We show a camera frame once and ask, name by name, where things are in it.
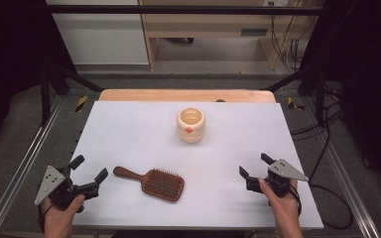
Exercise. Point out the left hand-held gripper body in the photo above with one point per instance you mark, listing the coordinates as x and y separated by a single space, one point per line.
51 181

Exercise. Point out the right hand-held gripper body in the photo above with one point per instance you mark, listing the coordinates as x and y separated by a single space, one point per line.
284 172

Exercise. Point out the brown wooden hairbrush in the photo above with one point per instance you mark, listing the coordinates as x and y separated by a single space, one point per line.
162 185

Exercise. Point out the person's right hand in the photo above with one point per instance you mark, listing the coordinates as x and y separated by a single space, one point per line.
284 206

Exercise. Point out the person's left hand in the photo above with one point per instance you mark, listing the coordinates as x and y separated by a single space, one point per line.
59 218

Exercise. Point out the yellow black tape strip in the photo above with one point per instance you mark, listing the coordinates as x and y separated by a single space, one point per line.
292 104
81 103

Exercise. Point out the cream cup with orange dot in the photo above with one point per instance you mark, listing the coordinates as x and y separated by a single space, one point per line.
191 135

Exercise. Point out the small dark brown thing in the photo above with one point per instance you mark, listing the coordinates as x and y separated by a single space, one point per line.
220 100

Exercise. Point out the white cabinet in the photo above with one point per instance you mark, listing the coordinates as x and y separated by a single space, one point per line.
105 39

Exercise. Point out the light wooden desk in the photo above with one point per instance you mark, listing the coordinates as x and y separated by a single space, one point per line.
211 24

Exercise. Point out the aluminium floor rail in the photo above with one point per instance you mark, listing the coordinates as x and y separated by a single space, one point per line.
20 172
344 175

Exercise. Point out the black short frame post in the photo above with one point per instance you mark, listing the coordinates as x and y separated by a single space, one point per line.
45 99
320 99

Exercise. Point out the black diagonal frame brace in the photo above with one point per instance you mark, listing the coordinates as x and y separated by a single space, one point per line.
289 77
76 77

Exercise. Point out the black horizontal frame bar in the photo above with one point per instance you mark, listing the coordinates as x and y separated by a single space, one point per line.
178 10

